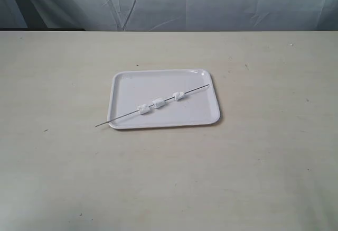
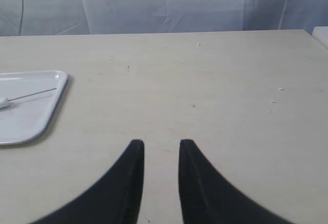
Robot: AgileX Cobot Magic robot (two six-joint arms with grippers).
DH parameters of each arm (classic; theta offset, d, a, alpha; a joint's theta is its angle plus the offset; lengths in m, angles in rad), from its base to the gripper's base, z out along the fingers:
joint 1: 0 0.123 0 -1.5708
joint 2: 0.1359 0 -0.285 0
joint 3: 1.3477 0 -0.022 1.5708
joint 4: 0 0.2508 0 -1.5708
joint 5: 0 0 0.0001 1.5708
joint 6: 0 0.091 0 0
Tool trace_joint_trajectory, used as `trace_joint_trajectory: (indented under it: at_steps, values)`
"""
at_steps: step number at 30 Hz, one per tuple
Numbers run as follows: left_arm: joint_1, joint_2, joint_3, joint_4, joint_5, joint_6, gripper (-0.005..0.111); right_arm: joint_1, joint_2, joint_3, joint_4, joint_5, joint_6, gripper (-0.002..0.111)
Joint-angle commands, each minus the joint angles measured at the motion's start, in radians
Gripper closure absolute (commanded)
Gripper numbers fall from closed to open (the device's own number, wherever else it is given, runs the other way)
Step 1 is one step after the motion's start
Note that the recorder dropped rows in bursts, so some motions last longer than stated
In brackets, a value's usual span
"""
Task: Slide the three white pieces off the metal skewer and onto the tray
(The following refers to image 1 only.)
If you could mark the white rectangular plastic tray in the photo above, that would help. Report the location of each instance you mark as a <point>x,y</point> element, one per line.
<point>131,89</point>

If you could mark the white foam piece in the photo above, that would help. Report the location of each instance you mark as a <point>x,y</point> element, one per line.
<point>178,95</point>
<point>143,109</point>
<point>158,103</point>

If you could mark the thin metal skewer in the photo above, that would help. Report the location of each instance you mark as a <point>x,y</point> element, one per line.
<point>136,111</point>

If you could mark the grey-blue backdrop cloth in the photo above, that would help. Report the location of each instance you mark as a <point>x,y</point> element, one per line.
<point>170,15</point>

